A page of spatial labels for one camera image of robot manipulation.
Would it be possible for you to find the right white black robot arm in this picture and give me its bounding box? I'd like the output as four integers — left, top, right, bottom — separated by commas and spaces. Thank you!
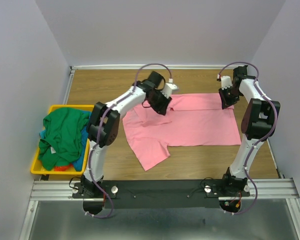
216, 63, 281, 196

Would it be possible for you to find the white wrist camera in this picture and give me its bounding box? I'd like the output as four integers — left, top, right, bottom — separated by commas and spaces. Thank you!
220, 75, 233, 90
161, 82, 179, 99

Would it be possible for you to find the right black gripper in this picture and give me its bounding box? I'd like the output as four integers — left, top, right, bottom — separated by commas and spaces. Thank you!
217, 85, 241, 110

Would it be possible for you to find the green t shirt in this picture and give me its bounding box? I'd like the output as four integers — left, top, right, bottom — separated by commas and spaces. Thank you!
37, 107, 91, 172

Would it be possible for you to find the pink t shirt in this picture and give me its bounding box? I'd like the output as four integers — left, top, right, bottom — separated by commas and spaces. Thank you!
122, 93, 241, 171

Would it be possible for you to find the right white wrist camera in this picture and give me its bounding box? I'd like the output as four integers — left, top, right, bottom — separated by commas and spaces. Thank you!
220, 75, 233, 90

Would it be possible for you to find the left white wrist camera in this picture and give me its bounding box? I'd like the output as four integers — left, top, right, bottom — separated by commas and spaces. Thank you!
161, 82, 179, 99

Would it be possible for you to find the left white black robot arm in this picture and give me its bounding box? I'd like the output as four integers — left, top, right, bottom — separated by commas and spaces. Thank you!
80, 71, 179, 198

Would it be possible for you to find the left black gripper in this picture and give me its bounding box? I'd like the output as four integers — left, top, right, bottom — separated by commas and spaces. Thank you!
147, 90, 172, 116

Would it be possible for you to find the orange t shirt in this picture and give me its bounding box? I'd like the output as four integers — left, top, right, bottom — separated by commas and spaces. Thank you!
53, 163, 75, 172

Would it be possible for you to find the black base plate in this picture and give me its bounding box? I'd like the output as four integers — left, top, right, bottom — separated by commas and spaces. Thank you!
69, 177, 250, 217

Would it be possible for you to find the aluminium front rail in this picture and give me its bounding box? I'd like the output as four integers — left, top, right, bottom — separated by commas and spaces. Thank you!
30, 178, 300, 201

